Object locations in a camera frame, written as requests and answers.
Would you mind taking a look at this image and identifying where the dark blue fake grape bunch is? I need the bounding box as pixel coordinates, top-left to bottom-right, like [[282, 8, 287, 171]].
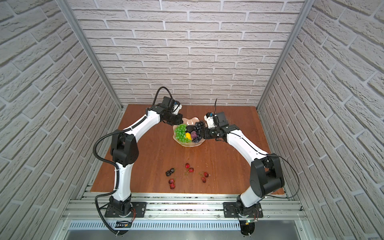
[[194, 121, 205, 136]]

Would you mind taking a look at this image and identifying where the aluminium corner post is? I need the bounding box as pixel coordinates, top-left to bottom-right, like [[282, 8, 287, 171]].
[[256, 0, 315, 110], [57, 0, 123, 111]]

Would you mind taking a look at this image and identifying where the green fake grape bunch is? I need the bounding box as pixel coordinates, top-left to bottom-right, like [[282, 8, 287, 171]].
[[174, 124, 189, 143]]

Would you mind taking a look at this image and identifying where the aluminium front rail frame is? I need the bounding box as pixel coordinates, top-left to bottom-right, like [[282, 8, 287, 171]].
[[52, 193, 315, 240]]

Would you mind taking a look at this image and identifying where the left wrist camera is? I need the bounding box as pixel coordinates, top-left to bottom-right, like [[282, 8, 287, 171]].
[[161, 97, 182, 115]]

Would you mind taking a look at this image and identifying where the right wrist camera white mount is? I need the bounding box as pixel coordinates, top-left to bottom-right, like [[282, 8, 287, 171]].
[[204, 112, 229, 129]]

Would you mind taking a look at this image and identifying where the purple fake fig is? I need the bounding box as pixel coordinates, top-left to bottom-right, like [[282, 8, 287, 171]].
[[191, 131, 202, 143]]

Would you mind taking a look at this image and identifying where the left aluminium corner post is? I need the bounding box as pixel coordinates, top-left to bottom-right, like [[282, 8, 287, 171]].
[[57, 0, 123, 111]]

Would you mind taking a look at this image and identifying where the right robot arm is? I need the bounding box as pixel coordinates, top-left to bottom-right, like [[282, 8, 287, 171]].
[[203, 125, 285, 212]]

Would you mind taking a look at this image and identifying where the black fake berry pair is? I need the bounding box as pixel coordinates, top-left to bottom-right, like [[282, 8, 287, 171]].
[[166, 168, 176, 177]]

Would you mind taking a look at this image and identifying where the beige wavy fruit bowl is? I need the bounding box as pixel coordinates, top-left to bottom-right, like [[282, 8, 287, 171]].
[[173, 118, 207, 148]]

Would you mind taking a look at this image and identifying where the dark fake avocado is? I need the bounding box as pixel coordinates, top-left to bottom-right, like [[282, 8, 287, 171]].
[[186, 125, 195, 133]]

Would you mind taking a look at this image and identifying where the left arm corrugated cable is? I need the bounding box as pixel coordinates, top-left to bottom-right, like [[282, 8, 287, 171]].
[[92, 86, 174, 235]]

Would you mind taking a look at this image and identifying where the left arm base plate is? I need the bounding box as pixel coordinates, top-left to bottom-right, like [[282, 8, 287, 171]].
[[104, 202, 147, 218]]

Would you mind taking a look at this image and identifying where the right aluminium corner post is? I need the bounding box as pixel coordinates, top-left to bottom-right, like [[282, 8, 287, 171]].
[[256, 0, 315, 110]]

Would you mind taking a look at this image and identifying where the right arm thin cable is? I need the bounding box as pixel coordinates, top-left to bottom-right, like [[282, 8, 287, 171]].
[[233, 131, 301, 200]]

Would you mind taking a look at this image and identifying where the yellow fake lemon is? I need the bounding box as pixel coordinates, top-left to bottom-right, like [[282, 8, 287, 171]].
[[185, 133, 192, 142]]

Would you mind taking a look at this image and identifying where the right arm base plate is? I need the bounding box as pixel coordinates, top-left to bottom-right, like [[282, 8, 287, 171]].
[[223, 201, 264, 219]]

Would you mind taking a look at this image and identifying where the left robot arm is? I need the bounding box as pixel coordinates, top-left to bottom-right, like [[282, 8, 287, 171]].
[[109, 101, 183, 216]]

